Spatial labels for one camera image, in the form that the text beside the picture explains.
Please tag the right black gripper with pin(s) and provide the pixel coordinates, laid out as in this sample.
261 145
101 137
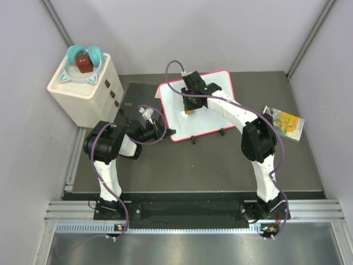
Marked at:
189 106

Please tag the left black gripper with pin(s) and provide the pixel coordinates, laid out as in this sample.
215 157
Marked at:
158 128

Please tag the pink framed whiteboard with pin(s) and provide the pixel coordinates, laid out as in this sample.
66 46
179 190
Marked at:
202 121

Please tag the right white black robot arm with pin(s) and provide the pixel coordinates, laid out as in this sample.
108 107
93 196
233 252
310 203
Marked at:
258 136

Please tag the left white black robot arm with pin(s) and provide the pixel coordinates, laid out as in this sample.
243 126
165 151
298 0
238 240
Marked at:
104 144

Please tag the white drawer cabinet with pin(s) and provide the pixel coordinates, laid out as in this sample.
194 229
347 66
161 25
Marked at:
87 98

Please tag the colourful book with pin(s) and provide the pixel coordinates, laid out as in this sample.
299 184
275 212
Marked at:
288 125

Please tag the brown cube toy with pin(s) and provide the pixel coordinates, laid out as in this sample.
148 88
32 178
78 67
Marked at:
84 63

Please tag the teal cat ear headphones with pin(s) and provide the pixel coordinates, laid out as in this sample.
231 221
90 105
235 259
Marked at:
71 73

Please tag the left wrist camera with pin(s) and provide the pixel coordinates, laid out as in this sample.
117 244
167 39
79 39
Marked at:
146 113

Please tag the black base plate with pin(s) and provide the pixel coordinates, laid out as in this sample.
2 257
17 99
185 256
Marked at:
195 210

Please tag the aluminium rail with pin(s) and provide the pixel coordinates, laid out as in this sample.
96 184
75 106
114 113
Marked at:
322 210

